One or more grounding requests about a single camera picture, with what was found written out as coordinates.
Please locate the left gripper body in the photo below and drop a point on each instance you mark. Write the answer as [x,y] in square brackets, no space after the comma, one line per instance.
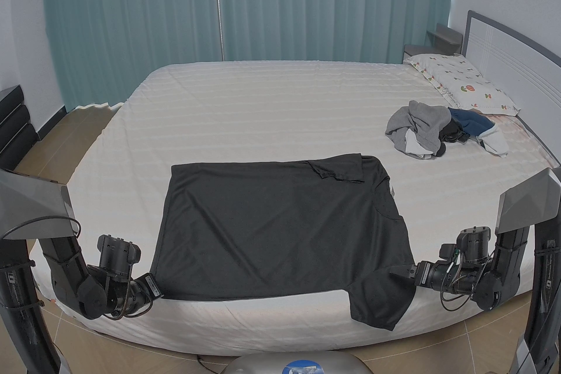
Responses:
[149,289]

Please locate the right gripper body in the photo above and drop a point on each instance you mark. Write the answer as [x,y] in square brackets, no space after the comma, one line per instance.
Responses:
[431,275]

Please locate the black T-shirt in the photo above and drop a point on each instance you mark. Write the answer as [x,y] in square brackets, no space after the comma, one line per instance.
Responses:
[280,227]

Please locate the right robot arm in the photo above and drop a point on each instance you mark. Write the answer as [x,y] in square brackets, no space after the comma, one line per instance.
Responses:
[508,258]

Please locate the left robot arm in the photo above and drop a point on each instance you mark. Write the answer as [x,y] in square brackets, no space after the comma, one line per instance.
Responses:
[65,262]

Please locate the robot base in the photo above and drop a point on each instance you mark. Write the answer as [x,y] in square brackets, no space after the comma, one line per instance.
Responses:
[298,363]

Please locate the pile of clothes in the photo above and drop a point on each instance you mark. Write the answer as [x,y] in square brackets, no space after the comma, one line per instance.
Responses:
[420,127]

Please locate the bed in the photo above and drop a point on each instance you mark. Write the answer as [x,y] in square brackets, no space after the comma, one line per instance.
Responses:
[263,109]

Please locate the white printed pillow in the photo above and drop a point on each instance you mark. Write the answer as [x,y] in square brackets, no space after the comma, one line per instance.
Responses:
[464,85]

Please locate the grey bedside table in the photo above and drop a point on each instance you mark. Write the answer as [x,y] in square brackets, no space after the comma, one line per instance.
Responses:
[438,40]

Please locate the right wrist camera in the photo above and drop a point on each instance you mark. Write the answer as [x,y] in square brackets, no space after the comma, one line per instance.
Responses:
[448,252]

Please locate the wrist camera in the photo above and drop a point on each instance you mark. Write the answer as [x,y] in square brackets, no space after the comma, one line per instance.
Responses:
[136,254]
[448,252]

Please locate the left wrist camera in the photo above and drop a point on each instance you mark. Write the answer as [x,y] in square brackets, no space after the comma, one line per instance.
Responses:
[136,254]

